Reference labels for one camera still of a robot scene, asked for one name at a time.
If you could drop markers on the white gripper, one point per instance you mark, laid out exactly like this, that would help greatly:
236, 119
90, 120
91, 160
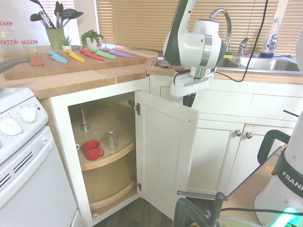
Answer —
189, 86

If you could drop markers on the white shaker cabinet door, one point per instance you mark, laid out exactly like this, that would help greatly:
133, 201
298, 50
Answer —
165, 153

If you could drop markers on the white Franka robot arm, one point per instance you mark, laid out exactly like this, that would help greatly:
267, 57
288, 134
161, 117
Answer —
189, 42

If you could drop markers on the white sink base cabinet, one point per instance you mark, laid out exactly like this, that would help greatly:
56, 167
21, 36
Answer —
236, 99

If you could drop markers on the metal cabinet door hinge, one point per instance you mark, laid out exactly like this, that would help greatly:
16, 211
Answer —
136, 107
138, 186

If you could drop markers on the round metal cabinet knob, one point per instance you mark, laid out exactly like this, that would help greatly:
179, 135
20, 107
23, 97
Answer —
238, 132
248, 135

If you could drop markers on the white sink cabinet door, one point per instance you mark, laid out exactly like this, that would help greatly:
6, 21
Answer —
248, 160
213, 160

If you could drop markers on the yellow green sponge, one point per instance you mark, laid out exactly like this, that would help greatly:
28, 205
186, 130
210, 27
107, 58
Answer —
228, 56

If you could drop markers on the wooden sink countertop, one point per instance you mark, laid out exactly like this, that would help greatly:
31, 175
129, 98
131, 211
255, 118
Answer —
260, 78

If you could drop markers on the chrome sink sprayer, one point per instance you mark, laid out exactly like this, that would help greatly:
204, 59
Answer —
242, 46

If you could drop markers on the stainless steel sink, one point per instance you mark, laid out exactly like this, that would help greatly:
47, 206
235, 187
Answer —
260, 63

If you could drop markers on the purple sheathed knife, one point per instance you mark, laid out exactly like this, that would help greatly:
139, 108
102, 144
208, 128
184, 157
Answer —
118, 53

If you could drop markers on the chrome gooseneck faucet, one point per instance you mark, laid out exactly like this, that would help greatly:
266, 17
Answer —
228, 23

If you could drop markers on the clear glass jar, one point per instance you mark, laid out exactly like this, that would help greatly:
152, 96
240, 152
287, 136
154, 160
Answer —
111, 142

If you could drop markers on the dark green C clamp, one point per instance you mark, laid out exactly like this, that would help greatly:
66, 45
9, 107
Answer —
265, 146

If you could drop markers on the wide wooden window blinds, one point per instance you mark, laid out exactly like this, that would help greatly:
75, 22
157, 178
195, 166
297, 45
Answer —
137, 23

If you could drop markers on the green sheathed knife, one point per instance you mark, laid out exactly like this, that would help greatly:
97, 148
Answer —
103, 54

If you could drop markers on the clear dish soap bottle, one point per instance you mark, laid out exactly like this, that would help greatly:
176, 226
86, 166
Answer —
271, 40

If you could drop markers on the wooden lazy susan shelf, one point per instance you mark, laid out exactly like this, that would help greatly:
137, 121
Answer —
106, 163
111, 201

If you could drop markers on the wooden robot mounting table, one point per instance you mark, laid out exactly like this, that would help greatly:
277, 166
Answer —
248, 186

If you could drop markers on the metal lazy susan pole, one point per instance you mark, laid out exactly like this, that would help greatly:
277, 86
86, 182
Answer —
83, 118

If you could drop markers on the wooden butcher block countertop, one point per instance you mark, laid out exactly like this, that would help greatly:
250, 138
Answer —
82, 81

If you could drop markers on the red sheathed knife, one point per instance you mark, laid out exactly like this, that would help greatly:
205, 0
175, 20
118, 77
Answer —
91, 55

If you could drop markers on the red ceramic mug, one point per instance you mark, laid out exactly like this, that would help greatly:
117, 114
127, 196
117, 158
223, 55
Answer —
91, 151

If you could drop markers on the trailing plant in white pot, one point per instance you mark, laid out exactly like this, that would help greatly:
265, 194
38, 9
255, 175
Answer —
93, 42

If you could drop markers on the dark metal screw clamp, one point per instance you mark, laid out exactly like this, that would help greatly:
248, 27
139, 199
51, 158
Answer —
187, 212

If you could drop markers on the small white cup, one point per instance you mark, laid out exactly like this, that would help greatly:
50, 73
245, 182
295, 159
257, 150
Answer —
77, 146

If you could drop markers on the yellow sheathed knife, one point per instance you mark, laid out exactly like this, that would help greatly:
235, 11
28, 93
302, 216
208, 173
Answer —
75, 56

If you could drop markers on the large wooden cutting board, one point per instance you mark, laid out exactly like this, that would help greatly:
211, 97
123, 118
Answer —
71, 66

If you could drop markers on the small grey bowl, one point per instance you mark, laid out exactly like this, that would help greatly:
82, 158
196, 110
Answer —
76, 47

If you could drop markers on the small succulent in white pot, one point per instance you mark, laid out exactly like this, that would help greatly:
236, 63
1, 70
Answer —
66, 46

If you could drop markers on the blue sheathed knife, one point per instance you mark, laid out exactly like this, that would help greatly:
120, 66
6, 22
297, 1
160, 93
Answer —
58, 57

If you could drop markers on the black skimmer with coloured holes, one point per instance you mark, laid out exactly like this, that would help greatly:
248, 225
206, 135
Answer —
71, 13

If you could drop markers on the green utensil holder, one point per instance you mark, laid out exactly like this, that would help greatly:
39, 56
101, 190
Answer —
54, 39

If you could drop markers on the white magnetic door catch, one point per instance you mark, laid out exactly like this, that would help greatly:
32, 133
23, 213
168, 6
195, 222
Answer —
95, 215

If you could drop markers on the orange silicone scraper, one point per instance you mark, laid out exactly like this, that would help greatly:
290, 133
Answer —
37, 61

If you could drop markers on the black spatula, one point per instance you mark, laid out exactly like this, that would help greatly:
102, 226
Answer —
58, 8

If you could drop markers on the white stove knob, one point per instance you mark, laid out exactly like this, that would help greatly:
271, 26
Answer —
28, 114
9, 127

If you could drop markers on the metal whisk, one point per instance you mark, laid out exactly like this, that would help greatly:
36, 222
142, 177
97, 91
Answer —
46, 20

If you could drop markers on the short jar with checkered lid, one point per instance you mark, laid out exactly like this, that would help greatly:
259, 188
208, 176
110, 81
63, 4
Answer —
9, 47
29, 46

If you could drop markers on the black serving spoon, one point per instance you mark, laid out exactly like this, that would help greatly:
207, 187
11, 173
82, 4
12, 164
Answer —
35, 17

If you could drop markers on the white kitchen stove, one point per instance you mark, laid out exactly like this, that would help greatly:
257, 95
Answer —
28, 177

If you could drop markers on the black ladle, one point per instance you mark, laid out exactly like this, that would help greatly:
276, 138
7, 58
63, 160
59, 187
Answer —
39, 2

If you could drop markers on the tall jar with checkered lid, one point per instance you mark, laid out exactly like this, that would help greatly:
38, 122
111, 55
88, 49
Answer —
6, 30

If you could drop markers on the white corner cabinet frame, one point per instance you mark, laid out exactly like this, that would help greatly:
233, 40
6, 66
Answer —
59, 132

